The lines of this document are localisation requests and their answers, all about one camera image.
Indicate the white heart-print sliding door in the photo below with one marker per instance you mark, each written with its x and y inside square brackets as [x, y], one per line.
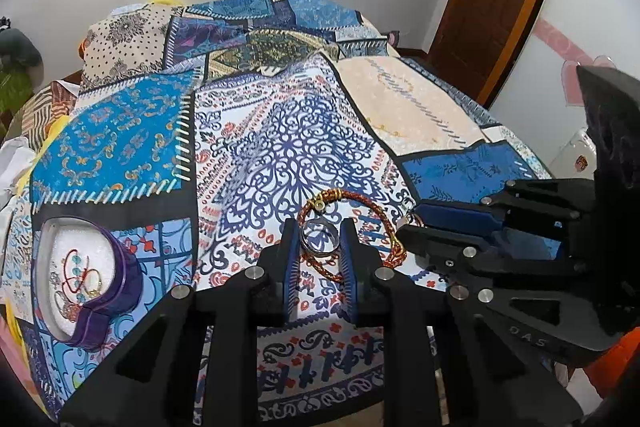
[590, 32]

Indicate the silver bangle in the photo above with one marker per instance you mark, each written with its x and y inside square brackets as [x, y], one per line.
[320, 250]

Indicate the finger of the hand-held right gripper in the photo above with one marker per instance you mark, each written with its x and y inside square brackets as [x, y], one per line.
[450, 214]
[435, 247]

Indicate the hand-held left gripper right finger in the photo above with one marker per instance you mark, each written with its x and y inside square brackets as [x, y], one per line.
[348, 272]

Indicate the white rounded object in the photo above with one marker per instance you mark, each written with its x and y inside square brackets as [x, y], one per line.
[572, 152]

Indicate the white cloth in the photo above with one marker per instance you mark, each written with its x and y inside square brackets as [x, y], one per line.
[15, 167]

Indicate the purple heart-shaped box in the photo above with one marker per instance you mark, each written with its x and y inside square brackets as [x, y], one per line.
[125, 277]

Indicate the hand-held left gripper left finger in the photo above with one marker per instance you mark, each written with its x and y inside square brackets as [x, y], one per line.
[289, 267]

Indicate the yellow cloth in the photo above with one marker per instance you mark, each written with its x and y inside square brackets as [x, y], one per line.
[47, 139]

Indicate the dark cloth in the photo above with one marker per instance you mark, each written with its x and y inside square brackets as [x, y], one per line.
[393, 38]

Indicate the patchwork printed blanket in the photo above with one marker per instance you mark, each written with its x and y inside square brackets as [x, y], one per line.
[280, 132]

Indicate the grey-green plush pillow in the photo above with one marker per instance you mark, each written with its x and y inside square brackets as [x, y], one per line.
[17, 47]

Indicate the orange striped blanket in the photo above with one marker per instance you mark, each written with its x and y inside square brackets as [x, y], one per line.
[50, 107]

